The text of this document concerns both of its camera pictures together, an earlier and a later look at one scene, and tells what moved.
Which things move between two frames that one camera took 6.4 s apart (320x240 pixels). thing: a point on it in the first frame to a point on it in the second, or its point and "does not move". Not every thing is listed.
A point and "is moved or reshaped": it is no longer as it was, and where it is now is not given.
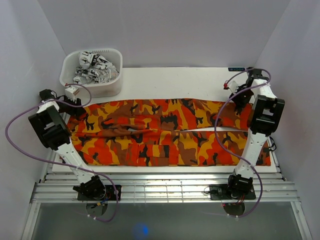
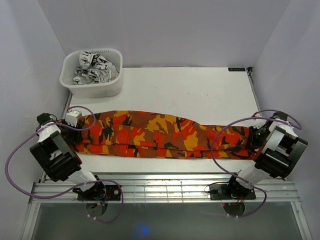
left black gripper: (77, 111) to (75, 138)
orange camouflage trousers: (162, 131) is moved or reshaped
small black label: (236, 69) does not move
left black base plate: (110, 194) does not move
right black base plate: (220, 192) does not move
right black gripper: (239, 103) to (253, 144)
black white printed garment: (94, 69) does not move
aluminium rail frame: (163, 188) does not move
